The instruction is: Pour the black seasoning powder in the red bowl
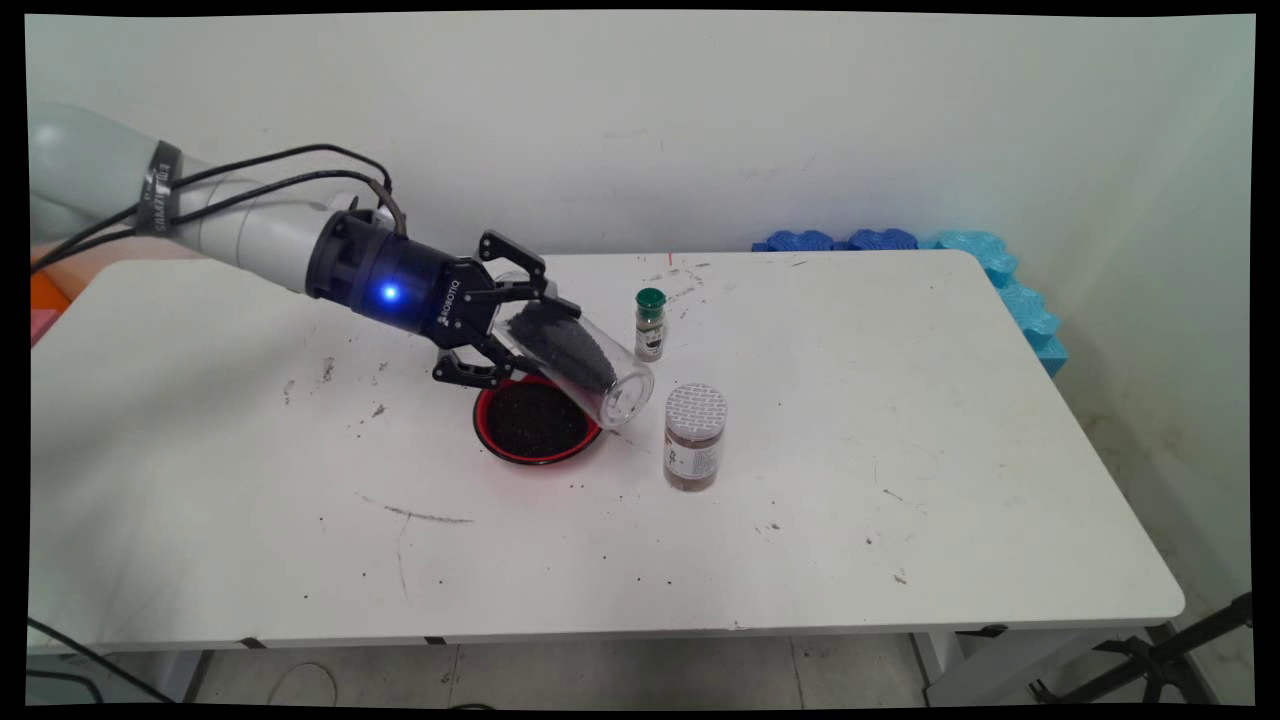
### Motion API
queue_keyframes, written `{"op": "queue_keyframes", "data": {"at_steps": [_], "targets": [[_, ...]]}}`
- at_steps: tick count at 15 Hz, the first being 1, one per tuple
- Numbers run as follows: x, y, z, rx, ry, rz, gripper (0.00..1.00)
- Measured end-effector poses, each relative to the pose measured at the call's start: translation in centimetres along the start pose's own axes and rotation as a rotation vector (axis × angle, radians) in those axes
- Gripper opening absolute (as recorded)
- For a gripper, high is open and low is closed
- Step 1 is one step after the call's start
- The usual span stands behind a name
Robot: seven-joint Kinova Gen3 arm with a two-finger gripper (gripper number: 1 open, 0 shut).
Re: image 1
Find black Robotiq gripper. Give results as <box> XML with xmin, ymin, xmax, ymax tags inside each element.
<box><xmin>305</xmin><ymin>210</ymin><xmax>583</xmax><ymax>389</ymax></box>

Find tall clear jar black seeds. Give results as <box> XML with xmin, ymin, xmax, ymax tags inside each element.
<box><xmin>490</xmin><ymin>270</ymin><xmax>656</xmax><ymax>431</ymax></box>

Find black seeds pile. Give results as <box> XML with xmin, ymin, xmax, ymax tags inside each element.
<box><xmin>485</xmin><ymin>383</ymin><xmax>591</xmax><ymax>459</ymax></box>

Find red bowl black rim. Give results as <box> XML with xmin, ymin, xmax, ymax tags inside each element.
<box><xmin>473</xmin><ymin>375</ymin><xmax>606</xmax><ymax>466</ymax></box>

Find small spice bottle green cap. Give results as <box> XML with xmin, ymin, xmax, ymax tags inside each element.
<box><xmin>634</xmin><ymin>288</ymin><xmax>668</xmax><ymax>363</ymax></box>

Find brown spice jar white lid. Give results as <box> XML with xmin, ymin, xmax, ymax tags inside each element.
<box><xmin>663</xmin><ymin>383</ymin><xmax>728</xmax><ymax>492</ymax></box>

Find orange and pink block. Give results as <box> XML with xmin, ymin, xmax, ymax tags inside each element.
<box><xmin>30</xmin><ymin>255</ymin><xmax>76</xmax><ymax>347</ymax></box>

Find white table leg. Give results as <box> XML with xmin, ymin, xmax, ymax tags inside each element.
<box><xmin>915</xmin><ymin>628</ymin><xmax>1151</xmax><ymax>706</ymax></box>
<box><xmin>150</xmin><ymin>650</ymin><xmax>213</xmax><ymax>703</ymax></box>

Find light blue foam piece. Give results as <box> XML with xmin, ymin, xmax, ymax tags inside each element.
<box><xmin>920</xmin><ymin>230</ymin><xmax>1069</xmax><ymax>379</ymax></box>

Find black tripod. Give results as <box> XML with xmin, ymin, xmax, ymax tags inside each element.
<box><xmin>1030</xmin><ymin>592</ymin><xmax>1253</xmax><ymax>706</ymax></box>

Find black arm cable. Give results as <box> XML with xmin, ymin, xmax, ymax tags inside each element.
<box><xmin>30</xmin><ymin>143</ymin><xmax>393</xmax><ymax>263</ymax></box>

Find black velcro strap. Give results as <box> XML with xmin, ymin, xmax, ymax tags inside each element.
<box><xmin>133</xmin><ymin>140</ymin><xmax>183</xmax><ymax>237</ymax></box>

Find black floor cable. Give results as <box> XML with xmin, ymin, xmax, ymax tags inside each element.
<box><xmin>28</xmin><ymin>618</ymin><xmax>177</xmax><ymax>704</ymax></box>

